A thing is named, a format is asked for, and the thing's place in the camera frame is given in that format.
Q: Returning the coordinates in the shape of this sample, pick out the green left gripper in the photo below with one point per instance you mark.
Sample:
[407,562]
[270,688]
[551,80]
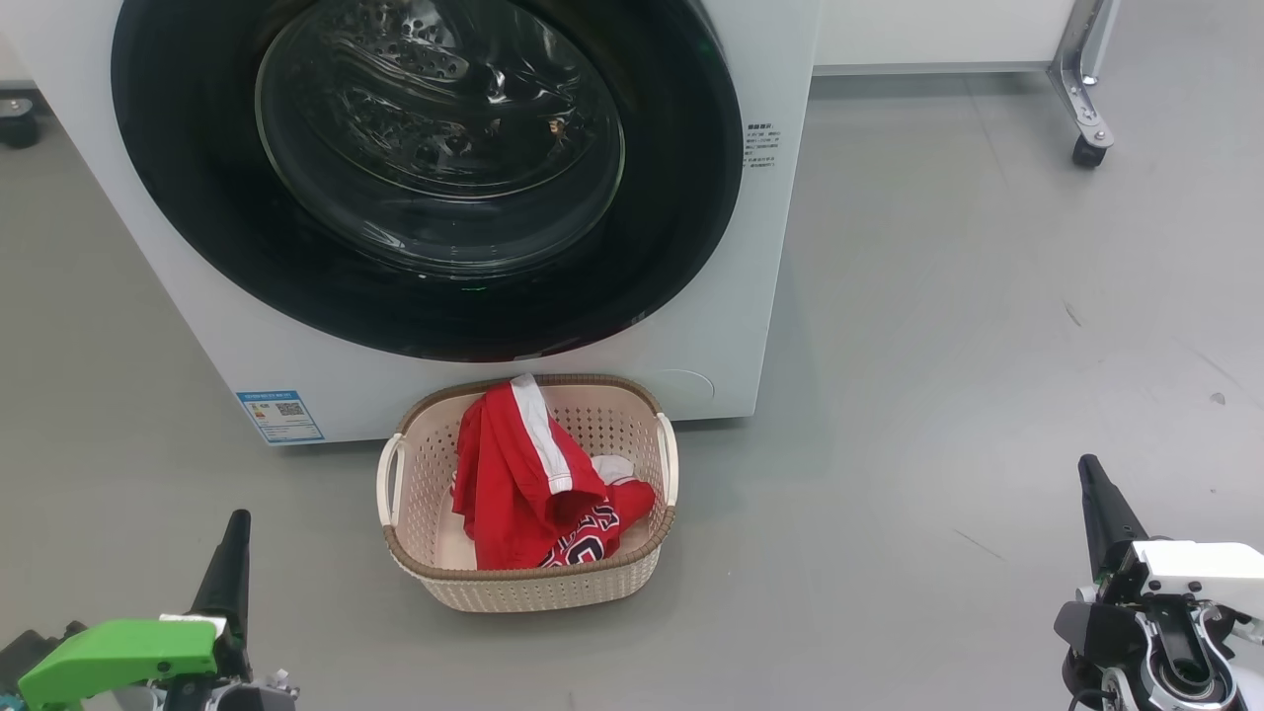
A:
[118,650]

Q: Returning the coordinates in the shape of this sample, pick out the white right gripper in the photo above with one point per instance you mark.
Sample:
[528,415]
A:
[1205,575]

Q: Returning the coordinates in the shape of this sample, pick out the red shorts with white stripe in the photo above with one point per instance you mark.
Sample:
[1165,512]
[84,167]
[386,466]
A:
[504,474]

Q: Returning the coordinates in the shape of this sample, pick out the red Bulls basketball jersey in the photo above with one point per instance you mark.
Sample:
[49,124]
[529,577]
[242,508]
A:
[592,533]

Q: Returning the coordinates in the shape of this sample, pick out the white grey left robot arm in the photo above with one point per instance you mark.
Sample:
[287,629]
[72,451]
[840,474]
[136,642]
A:
[247,697]

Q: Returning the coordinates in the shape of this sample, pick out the cream perforated laundry basket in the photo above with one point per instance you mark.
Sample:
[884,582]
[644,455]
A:
[533,588]

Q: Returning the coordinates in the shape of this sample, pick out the white front-load washing machine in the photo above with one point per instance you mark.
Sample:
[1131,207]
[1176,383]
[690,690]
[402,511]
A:
[780,59]

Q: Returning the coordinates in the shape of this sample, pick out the blue energy label sticker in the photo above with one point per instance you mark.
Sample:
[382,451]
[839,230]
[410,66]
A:
[280,417]

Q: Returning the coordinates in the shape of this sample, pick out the white cabinet panel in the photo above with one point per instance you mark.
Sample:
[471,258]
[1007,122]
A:
[938,35]

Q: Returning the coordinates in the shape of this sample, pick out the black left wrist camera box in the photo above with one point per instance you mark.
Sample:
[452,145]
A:
[35,654]

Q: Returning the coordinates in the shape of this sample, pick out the metal frame leg with caster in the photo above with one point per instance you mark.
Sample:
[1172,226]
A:
[1084,89]

